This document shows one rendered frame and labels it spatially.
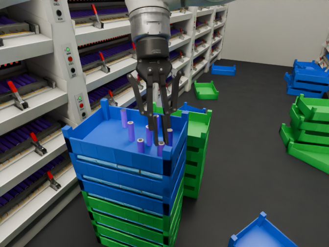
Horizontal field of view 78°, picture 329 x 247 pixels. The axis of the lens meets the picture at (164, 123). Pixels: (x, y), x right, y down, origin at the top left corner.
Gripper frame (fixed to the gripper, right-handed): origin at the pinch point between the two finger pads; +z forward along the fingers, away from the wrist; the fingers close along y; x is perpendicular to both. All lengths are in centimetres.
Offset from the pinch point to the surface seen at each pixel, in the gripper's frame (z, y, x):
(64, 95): -11.4, -30.1, 36.3
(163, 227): 31.6, -0.2, 8.9
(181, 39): -53, 44, 124
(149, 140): 4.3, -2.0, 9.0
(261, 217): 46, 43, 23
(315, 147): 33, 107, 58
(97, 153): 5.3, -16.0, 6.7
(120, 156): 6.0, -10.2, 3.3
